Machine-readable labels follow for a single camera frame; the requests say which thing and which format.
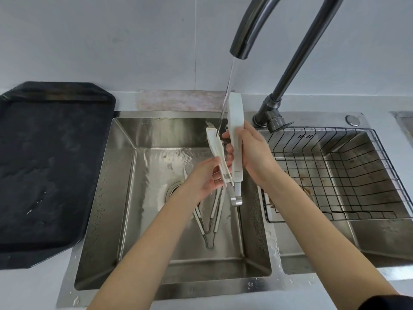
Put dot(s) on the person's right hand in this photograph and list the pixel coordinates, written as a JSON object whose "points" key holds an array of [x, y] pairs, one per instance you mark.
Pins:
{"points": [[258, 154]]}

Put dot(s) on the person's left hand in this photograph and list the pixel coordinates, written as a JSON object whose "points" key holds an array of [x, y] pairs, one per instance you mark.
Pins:
{"points": [[196, 180]]}

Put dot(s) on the person's left thumb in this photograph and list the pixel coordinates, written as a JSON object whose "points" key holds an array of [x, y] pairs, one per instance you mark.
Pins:
{"points": [[213, 161]]}

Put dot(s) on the person's right fingers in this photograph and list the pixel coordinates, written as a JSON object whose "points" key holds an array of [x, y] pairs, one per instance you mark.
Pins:
{"points": [[249, 132]]}

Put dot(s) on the white plastic kitchen tongs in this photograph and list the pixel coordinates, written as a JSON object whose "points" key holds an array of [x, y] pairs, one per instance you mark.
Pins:
{"points": [[235, 109]]}

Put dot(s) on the person's left forearm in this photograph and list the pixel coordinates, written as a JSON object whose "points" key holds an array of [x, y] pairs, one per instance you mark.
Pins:
{"points": [[148, 251]]}

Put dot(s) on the person's right forearm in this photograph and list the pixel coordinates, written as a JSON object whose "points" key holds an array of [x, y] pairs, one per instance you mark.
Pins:
{"points": [[322, 242]]}

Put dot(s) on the round metal sink drain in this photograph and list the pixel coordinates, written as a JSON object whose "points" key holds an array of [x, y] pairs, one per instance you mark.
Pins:
{"points": [[172, 190]]}

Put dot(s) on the running water stream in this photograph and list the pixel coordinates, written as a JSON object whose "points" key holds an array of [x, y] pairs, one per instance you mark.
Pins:
{"points": [[229, 77]]}

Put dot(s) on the dark metal curved faucet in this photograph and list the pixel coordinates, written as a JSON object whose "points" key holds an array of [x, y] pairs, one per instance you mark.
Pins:
{"points": [[290, 70]]}

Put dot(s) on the round metal sink cap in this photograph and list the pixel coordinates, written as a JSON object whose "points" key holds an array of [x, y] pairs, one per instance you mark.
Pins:
{"points": [[352, 120]]}

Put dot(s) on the stainless steel double sink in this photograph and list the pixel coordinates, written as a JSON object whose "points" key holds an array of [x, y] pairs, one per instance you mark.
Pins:
{"points": [[96, 222]]}

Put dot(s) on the black plastic tray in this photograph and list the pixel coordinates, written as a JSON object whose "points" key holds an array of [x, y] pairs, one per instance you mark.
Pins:
{"points": [[48, 164]]}

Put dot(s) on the person's black sleeve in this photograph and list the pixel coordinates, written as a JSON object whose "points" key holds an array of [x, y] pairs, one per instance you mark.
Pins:
{"points": [[390, 303]]}

